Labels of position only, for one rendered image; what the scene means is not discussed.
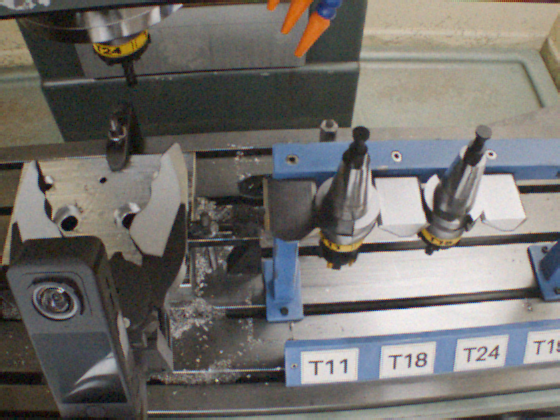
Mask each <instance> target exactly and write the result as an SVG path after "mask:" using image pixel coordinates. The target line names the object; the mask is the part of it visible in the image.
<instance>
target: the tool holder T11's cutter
mask: <svg viewBox="0 0 560 420"><path fill-rule="evenodd" d="M360 247H361V246H359V247H358V248H357V249H355V250H352V251H348V252H339V251H336V250H333V249H331V248H330V247H328V246H327V245H326V244H324V243H323V242H322V240H321V238H320V240H319V243H318V251H317V252H318V256H319V258H324V259H325V260H326V261H327V268H330V269H332V270H337V271H340V269H341V266H345V265H348V264H349V267H351V268H352V266H353V265H354V264H355V263H356V262H357V260H358V257H359V252H360Z"/></svg>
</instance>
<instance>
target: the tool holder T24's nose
mask: <svg viewBox="0 0 560 420"><path fill-rule="evenodd" d="M150 38H151V36H150V33H148V38H147V41H146V43H145V44H144V46H143V47H142V48H141V49H138V50H137V51H136V52H134V53H132V54H129V55H126V56H122V57H117V58H110V57H106V56H102V55H100V54H99V52H97V51H96V50H95V46H94V45H93V52H94V54H95V55H96V54H97V55H98V56H97V57H98V58H100V59H101V60H102V61H103V62H104V63H107V66H110V67H113V66H114V64H115V65H119V64H122V63H127V62H130V61H132V60H135V61H136V62H137V61H138V60H140V59H141V56H142V55H143V54H144V52H145V51H146V49H147V47H148V44H151V39H150Z"/></svg>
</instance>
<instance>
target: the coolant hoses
mask: <svg viewBox="0 0 560 420"><path fill-rule="evenodd" d="M312 1H314V0H292V1H291V4H290V6H289V9H288V11H287V14H286V17H285V19H284V22H283V23H282V30H281V32H282V33H283V34H285V35H287V34H288V33H289V31H290V30H291V29H292V28H293V27H294V25H295V24H296V22H297V20H298V19H299V18H300V17H301V16H302V14H303V13H304V12H305V11H306V10H307V7H308V6H309V5H310V4H311V2H312ZM279 2H280V0H268V2H267V10H271V11H273V10H275V9H276V7H277V5H278V4H279ZM341 5H342V2H341V0H321V2H319V3H318V4H317V6H316V9H315V10H316V12H315V13H311V16H310V20H309V23H308V25H307V26H306V28H305V31H304V32H303V34H302V37H301V38H300V43H299V45H298V46H297V48H296V51H295V53H294V54H295V55H296V56H297V57H299V58H300V57H302V56H303V54H304V53H305V52H306V51H307V50H308V49H309V47H311V46H312V45H313V43H314V42H315V41H316V40H317V38H318V37H319V36H320V35H321V34H322V33H323V32H324V31H325V30H326V28H327V27H328V26H329V24H330V20H331V19H333V18H334V17H335V14H336V8H339V7H340V6H341Z"/></svg>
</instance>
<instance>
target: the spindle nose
mask: <svg viewBox="0 0 560 420"><path fill-rule="evenodd" d="M182 5H183V4H182ZM182 5H165V6H154V7H138V8H130V9H112V10H109V11H92V12H85V13H74V14H58V15H55V16H40V17H33V18H22V19H19V20H20V22H21V23H22V24H23V25H24V26H25V28H27V29H28V30H29V31H31V32H33V34H35V35H38V36H40V37H41V38H45V39H47V40H53V41H55V42H63V43H68V44H71V43H73V44H85V43H103V42H106V41H111V40H115V39H119V38H124V37H127V36H130V35H133V34H136V33H138V32H141V31H143V30H146V29H147V28H149V27H151V26H153V25H155V24H157V23H159V22H161V21H163V20H164V19H166V18H167V17H169V16H170V14H171V13H173V12H175V11H176V10H178V9H179V8H180V7H181V6H182Z"/></svg>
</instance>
